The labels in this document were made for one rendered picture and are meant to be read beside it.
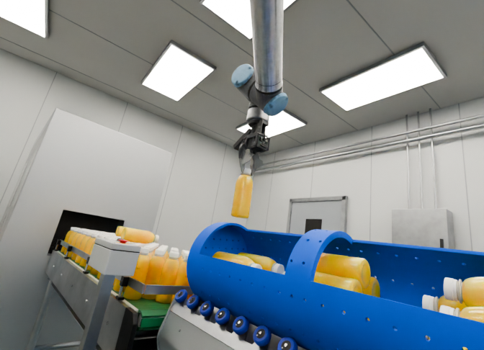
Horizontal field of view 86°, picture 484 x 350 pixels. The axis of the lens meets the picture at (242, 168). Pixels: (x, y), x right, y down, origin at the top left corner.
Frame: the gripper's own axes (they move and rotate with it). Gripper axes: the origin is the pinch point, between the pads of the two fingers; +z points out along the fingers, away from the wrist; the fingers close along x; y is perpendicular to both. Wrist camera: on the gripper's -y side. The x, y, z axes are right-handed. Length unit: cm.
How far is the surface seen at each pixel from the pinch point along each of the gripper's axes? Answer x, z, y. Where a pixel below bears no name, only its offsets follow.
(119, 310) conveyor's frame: -27, 56, -25
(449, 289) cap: 0, 27, 63
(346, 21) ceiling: 128, -191, -40
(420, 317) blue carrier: -12, 32, 62
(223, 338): -13, 51, 17
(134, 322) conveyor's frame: -26, 56, -12
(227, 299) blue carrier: -12.6, 41.5, 16.3
